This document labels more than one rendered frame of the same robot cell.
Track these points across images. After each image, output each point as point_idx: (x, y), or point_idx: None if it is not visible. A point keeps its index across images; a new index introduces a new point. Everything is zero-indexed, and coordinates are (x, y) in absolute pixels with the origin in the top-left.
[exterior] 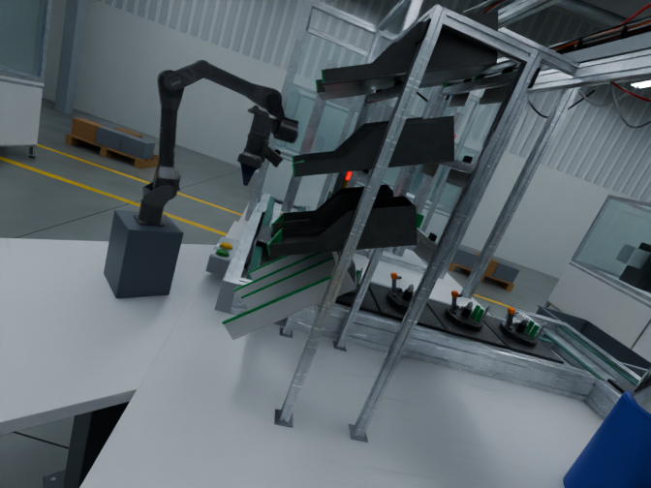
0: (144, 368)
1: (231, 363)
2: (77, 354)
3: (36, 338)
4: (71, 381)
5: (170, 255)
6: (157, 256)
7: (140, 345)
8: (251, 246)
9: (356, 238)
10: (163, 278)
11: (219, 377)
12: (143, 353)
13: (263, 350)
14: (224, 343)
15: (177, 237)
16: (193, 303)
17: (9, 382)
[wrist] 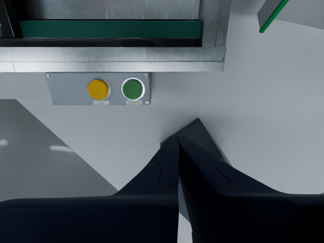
0: (309, 100)
1: (303, 30)
2: (296, 142)
3: (281, 166)
4: (321, 134)
5: (217, 146)
6: (223, 155)
7: (281, 112)
8: None
9: None
10: (209, 133)
11: (323, 38)
12: (292, 106)
13: None
14: (271, 44)
15: (223, 157)
16: (205, 92)
17: (321, 157)
